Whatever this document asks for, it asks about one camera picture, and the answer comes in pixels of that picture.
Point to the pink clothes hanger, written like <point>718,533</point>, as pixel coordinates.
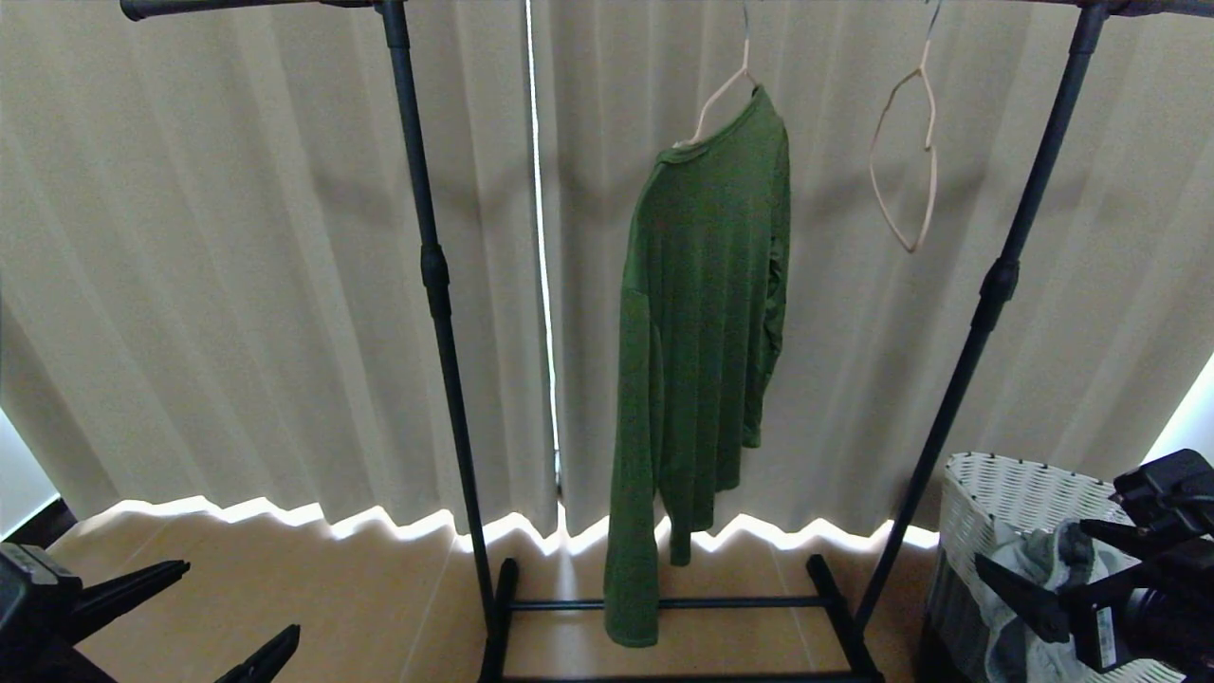
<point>721,95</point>
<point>932,180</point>

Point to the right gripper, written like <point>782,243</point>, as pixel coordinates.
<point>1167,617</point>

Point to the green long-sleeved shirt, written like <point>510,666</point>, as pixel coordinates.
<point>702,332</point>

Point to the beige curtain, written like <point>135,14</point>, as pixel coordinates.
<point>237,285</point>

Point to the black clothes rack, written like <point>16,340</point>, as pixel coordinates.
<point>436,275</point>

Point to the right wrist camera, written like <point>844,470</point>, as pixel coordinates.
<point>1167,489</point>

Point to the white laundry basket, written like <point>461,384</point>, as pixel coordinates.
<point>1005,484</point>

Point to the pale grey shorts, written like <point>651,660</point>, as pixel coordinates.
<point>1034,560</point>

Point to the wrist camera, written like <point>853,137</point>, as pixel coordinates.
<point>1167,489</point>
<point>33,598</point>

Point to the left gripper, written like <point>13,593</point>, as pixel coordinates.
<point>76,666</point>

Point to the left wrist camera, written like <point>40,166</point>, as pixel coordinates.
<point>33,598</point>

